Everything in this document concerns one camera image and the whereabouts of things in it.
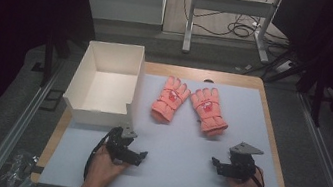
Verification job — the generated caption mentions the white power strip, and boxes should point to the white power strip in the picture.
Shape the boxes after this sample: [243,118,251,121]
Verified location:
[273,57,295,76]

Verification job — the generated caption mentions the black floor cables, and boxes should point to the black floor cables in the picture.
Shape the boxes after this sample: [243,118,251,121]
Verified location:
[178,0,298,50]

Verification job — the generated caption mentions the black stand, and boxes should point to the black stand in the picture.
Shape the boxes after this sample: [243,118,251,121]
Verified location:
[290,53,333,131]
[37,28,76,92]

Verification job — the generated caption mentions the black floor bracket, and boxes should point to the black floor bracket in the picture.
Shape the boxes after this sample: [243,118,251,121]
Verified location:
[39,87,66,114]

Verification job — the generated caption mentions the grey metal desk frame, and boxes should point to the grey metal desk frame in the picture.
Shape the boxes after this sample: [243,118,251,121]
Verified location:
[180,0,285,68]

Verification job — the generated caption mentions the pink winter glove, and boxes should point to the pink winter glove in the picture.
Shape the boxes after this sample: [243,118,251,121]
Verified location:
[148,73,194,128]
[185,84,235,139]

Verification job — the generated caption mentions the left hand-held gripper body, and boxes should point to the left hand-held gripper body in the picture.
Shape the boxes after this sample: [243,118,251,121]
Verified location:
[103,124,140,167]

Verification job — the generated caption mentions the clear plastic bag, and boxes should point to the clear plastic bag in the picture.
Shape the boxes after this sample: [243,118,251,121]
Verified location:
[0,146,42,187]

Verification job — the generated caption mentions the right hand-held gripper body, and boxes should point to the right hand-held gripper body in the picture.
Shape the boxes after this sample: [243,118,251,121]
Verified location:
[225,139,266,184]

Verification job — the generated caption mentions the white cardboard box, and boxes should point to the white cardboard box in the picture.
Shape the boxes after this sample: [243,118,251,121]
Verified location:
[58,34,150,133]

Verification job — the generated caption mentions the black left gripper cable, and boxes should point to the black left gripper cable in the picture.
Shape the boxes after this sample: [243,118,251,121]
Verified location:
[82,125,117,185]

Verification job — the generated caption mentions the person's left hand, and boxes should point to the person's left hand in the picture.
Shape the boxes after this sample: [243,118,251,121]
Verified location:
[80,143,133,187]

